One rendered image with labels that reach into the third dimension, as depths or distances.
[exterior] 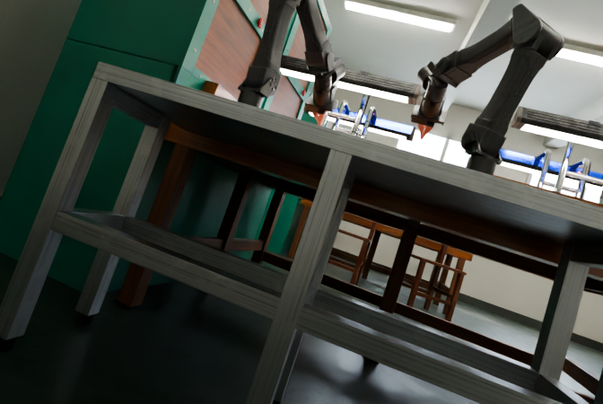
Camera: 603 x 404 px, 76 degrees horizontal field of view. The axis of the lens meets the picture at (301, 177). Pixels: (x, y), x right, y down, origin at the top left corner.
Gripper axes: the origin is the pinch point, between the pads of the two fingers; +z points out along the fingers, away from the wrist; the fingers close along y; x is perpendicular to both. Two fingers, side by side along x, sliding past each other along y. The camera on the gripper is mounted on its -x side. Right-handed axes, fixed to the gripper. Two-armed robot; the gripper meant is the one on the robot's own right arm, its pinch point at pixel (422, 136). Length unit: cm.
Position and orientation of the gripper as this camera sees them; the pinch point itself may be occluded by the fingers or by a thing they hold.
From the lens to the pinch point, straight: 134.5
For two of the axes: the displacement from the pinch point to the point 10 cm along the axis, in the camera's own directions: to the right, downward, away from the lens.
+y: -9.2, -2.9, 2.7
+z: -0.3, 7.4, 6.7
